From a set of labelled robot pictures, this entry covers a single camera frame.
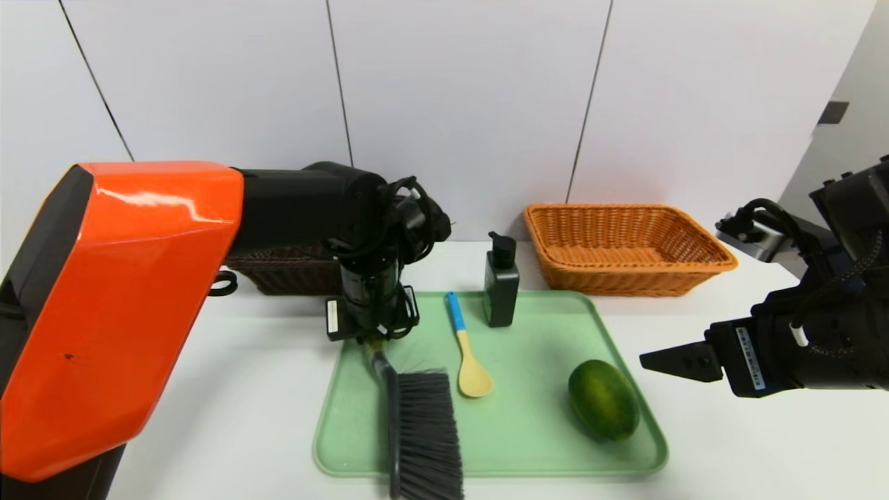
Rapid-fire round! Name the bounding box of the black left wrist camera cable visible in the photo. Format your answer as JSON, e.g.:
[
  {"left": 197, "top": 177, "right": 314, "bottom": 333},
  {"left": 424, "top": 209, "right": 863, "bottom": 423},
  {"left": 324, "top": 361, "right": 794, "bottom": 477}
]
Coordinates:
[{"left": 326, "top": 176, "right": 435, "bottom": 265}]

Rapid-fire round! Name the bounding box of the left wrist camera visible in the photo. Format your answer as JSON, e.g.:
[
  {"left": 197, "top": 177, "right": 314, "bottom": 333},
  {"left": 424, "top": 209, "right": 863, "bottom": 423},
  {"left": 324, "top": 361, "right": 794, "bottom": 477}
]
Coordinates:
[{"left": 396, "top": 182, "right": 453, "bottom": 263}]

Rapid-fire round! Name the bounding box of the green mango fruit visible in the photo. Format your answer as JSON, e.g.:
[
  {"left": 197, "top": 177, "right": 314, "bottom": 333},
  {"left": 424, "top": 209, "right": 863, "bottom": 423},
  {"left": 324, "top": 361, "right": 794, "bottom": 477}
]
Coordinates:
[{"left": 567, "top": 359, "right": 641, "bottom": 442}]

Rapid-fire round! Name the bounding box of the light green plastic tray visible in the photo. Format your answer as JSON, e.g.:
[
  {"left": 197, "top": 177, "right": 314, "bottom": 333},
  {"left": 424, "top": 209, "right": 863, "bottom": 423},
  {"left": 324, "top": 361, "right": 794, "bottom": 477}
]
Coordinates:
[{"left": 312, "top": 290, "right": 670, "bottom": 478}]

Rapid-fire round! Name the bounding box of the black pump dispenser bottle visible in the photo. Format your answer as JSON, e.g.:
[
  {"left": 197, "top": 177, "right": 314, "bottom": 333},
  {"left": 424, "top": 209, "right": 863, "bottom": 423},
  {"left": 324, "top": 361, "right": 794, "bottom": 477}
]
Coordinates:
[{"left": 483, "top": 231, "right": 521, "bottom": 328}]

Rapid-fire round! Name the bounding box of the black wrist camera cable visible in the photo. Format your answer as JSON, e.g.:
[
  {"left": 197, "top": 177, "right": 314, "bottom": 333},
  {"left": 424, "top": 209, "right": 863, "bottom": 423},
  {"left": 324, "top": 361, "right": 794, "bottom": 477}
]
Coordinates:
[
  {"left": 326, "top": 176, "right": 435, "bottom": 265},
  {"left": 733, "top": 198, "right": 817, "bottom": 254}
]

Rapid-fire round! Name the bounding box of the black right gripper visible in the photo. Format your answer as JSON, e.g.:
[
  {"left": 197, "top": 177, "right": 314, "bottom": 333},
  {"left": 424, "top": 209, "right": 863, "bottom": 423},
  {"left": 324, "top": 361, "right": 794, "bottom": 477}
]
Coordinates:
[{"left": 639, "top": 299, "right": 822, "bottom": 399}]

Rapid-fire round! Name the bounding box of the orange wicker basket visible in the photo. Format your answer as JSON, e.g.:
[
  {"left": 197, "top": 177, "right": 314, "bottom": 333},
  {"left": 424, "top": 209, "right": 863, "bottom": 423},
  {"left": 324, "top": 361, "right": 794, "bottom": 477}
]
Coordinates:
[{"left": 523, "top": 203, "right": 739, "bottom": 299}]

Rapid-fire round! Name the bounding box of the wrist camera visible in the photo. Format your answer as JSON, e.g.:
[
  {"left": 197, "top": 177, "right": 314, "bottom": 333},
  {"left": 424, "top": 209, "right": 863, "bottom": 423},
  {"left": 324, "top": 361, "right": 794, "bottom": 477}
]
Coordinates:
[
  {"left": 715, "top": 208, "right": 838, "bottom": 263},
  {"left": 396, "top": 182, "right": 453, "bottom": 263}
]

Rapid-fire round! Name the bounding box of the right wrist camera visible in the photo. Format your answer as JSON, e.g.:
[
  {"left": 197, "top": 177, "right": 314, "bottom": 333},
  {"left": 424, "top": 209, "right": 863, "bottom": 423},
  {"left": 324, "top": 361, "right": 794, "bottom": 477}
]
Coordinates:
[{"left": 715, "top": 208, "right": 838, "bottom": 263}]

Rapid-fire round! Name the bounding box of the blue handled yellow spoon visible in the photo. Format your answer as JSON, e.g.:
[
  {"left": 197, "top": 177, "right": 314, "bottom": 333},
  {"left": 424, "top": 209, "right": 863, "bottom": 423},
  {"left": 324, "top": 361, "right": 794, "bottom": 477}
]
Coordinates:
[{"left": 445, "top": 291, "right": 495, "bottom": 399}]

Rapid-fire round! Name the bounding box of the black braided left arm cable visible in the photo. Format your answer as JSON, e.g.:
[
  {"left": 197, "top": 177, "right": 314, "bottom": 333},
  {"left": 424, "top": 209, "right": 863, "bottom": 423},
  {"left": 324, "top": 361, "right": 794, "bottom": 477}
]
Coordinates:
[{"left": 207, "top": 269, "right": 239, "bottom": 298}]

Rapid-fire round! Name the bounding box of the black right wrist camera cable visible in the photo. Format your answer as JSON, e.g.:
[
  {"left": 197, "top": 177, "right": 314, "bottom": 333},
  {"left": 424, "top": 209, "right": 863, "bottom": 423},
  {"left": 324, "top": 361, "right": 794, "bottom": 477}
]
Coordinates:
[{"left": 733, "top": 198, "right": 817, "bottom": 254}]

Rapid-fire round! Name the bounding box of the green handled grey bristle brush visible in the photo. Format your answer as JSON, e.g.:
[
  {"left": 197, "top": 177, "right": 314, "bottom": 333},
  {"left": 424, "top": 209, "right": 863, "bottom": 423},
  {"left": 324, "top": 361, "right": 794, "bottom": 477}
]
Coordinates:
[{"left": 364, "top": 338, "right": 465, "bottom": 500}]

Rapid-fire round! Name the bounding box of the dark brown wicker basket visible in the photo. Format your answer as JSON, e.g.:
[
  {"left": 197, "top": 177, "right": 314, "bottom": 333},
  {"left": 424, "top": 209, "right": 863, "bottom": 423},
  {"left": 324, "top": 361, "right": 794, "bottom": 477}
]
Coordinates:
[{"left": 224, "top": 240, "right": 348, "bottom": 297}]

